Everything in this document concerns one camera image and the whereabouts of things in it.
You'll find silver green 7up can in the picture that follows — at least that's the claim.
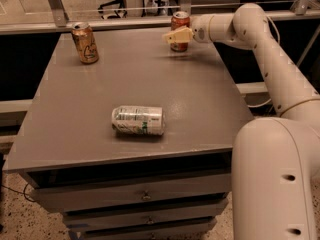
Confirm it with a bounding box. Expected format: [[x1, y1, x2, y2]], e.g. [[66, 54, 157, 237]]
[[111, 105, 165, 136]]

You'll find black office chair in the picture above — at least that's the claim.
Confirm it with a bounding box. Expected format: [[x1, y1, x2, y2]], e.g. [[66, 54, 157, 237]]
[[98, 0, 127, 19]]

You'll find red coke can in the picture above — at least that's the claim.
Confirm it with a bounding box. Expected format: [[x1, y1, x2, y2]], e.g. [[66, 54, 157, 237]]
[[170, 11, 190, 52]]

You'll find bottom grey drawer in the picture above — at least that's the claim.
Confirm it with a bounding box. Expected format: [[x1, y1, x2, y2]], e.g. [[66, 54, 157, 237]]
[[80, 217, 216, 240]]

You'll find top grey drawer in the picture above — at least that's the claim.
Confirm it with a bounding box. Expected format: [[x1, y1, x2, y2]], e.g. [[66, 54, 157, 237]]
[[31, 173, 231, 213]]

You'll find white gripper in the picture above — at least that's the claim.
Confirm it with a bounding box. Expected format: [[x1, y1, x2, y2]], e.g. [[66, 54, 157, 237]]
[[162, 15, 211, 44]]

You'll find black floor cable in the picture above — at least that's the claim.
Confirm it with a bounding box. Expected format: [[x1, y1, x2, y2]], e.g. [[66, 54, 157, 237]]
[[0, 182, 37, 203]]

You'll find middle grey drawer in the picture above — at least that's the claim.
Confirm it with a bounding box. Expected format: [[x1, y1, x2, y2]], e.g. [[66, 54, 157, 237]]
[[63, 196, 228, 232]]

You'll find metal railing frame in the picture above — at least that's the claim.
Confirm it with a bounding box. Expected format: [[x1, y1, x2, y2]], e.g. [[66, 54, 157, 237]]
[[0, 0, 320, 36]]

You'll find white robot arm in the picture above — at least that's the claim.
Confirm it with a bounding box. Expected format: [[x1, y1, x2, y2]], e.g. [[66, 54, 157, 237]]
[[163, 3, 320, 240]]

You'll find grey drawer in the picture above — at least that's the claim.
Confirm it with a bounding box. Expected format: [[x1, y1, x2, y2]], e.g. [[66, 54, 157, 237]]
[[63, 196, 228, 232], [31, 173, 231, 213], [80, 217, 216, 240]]

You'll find grey drawer cabinet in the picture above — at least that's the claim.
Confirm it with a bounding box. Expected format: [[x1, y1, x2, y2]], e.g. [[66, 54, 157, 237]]
[[4, 28, 251, 240]]

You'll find gold soda can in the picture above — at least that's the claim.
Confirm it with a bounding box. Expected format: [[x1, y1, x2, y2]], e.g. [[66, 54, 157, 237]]
[[71, 22, 99, 64]]

